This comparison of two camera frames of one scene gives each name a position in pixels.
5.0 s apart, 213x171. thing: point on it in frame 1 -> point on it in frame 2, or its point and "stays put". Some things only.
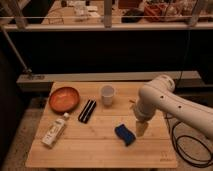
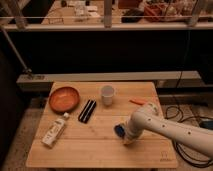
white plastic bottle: (54, 130) stays put
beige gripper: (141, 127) -> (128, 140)
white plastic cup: (107, 93) stays put
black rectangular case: (87, 111) stays put
